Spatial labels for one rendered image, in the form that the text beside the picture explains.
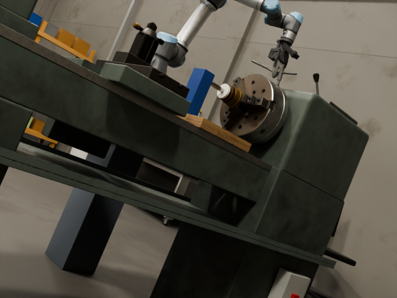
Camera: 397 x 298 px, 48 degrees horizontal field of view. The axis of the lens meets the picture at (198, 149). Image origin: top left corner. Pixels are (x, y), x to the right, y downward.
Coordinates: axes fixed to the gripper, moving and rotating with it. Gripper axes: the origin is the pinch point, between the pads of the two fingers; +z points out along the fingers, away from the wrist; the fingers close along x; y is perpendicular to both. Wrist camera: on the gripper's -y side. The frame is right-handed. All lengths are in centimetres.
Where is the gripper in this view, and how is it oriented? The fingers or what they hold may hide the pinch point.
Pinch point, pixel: (275, 75)
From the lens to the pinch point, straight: 239.8
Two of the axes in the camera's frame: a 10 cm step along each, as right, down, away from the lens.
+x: -6.9, -3.3, -6.4
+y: -6.1, -2.1, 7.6
